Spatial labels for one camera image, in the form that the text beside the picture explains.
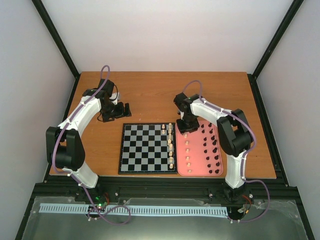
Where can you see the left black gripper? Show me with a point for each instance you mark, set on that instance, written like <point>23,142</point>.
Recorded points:
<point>121,113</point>

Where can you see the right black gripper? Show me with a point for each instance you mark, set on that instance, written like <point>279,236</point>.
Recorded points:
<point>183,129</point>

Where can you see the white queen chess piece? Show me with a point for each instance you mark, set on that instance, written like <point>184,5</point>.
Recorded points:
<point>170,142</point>

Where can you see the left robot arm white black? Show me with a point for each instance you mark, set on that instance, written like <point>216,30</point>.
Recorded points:
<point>64,147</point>

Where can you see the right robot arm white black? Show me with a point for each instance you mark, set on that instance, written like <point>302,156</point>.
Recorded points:
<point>234,133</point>

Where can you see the black white chess board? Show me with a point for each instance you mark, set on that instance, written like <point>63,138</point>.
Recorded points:
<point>145,150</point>

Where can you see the pink plastic tray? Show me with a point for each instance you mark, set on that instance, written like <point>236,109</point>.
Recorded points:
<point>204,152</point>

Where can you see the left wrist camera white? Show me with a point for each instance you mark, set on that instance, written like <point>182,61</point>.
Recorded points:
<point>115,98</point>

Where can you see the black aluminium frame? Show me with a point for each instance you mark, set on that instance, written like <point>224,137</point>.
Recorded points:
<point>162,188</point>

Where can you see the light blue slotted cable duct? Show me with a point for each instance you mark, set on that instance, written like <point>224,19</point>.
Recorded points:
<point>136,210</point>

